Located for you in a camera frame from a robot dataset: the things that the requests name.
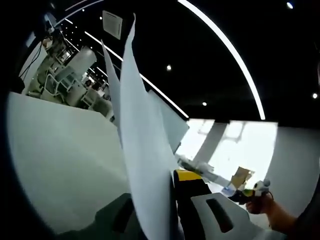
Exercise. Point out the person's right hand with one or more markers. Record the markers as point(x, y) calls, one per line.
point(261, 206)

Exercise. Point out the blue tissue pack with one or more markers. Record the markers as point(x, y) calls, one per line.
point(227, 190)

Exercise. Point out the brown cardboard box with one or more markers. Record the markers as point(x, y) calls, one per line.
point(242, 176)

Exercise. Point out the ceiling air conditioner vent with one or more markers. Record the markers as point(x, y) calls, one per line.
point(112, 23)

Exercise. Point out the white mobile whiteboard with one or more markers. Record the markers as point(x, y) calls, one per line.
point(175, 125)

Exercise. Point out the wide ceiling light strip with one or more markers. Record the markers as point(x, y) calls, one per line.
point(250, 76)

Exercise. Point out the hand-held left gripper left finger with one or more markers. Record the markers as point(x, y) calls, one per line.
point(117, 212)

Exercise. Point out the white square column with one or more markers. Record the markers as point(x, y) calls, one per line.
point(82, 62)

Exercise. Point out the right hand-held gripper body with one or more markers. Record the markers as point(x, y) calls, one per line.
point(262, 187)

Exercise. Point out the grey cluttered items pile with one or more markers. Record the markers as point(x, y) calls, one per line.
point(195, 165)

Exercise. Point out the thin ceiling light strip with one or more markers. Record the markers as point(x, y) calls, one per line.
point(170, 101)

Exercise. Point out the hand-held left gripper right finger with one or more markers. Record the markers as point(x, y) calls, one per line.
point(195, 200)

